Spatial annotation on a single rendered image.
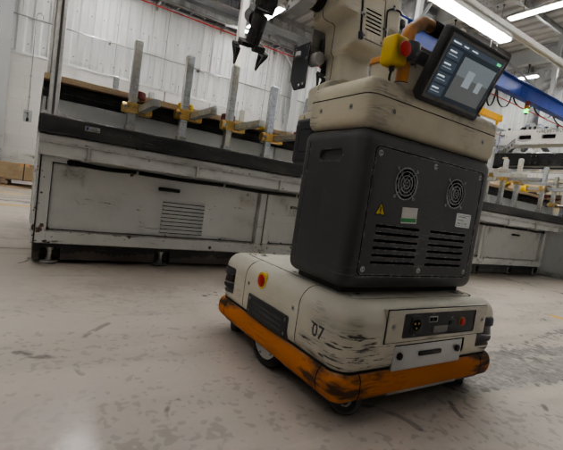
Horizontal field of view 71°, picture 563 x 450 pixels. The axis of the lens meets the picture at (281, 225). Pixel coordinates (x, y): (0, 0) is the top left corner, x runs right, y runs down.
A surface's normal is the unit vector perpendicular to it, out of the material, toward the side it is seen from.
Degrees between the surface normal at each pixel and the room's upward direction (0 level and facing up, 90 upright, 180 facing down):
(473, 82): 115
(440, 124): 90
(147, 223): 90
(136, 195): 91
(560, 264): 90
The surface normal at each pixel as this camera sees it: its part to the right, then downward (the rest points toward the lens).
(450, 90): 0.42, 0.55
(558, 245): -0.83, -0.08
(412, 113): 0.53, 0.14
